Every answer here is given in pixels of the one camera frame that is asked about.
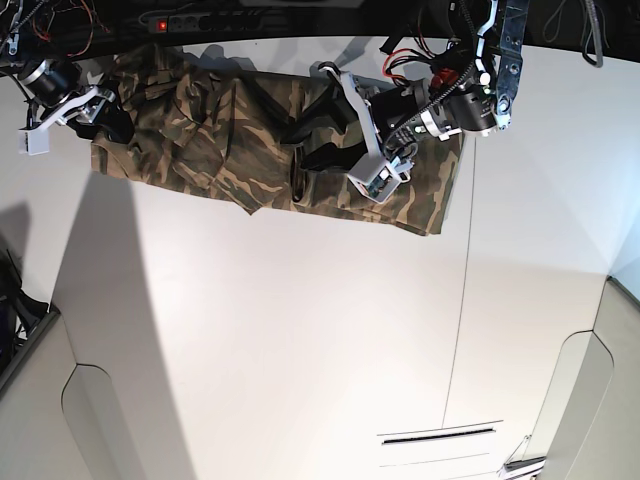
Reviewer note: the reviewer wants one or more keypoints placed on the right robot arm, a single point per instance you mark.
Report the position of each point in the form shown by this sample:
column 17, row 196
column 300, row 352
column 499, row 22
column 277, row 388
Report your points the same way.
column 23, row 40

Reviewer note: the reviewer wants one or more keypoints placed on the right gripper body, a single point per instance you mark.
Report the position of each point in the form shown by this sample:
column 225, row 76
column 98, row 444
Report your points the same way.
column 59, row 94

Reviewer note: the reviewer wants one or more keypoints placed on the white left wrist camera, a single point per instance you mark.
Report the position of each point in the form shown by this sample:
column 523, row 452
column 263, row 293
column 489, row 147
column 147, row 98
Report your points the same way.
column 377, row 178

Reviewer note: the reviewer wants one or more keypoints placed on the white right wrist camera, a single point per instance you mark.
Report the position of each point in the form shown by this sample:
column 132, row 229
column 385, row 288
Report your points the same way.
column 33, row 142

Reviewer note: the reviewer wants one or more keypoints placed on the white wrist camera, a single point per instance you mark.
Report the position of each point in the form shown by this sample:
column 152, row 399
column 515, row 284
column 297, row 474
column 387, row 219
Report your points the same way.
column 33, row 142
column 377, row 178

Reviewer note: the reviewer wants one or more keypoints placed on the black power strip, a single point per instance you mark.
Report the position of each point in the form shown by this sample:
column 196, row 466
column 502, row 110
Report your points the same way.
column 196, row 23

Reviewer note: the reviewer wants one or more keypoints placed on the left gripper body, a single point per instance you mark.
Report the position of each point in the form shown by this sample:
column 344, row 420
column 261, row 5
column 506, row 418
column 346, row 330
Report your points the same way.
column 409, row 121

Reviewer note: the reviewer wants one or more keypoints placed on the black bag at left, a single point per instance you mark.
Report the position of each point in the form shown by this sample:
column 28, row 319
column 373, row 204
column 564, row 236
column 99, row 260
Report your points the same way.
column 20, row 314

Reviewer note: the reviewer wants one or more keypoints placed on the camouflage T-shirt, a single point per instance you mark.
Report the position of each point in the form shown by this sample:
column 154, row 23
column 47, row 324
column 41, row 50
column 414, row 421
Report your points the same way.
column 217, row 134

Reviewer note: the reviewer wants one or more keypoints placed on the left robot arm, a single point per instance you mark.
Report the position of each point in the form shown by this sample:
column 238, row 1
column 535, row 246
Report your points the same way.
column 469, row 88

